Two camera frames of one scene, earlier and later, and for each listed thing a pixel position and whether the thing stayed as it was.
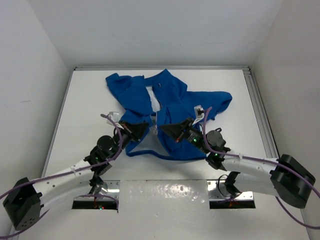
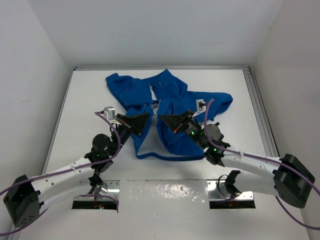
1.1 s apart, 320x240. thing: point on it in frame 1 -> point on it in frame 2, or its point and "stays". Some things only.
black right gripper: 176,130 -> 175,121
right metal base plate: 218,191 stays
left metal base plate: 111,192 stays
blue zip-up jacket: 163,101 stays
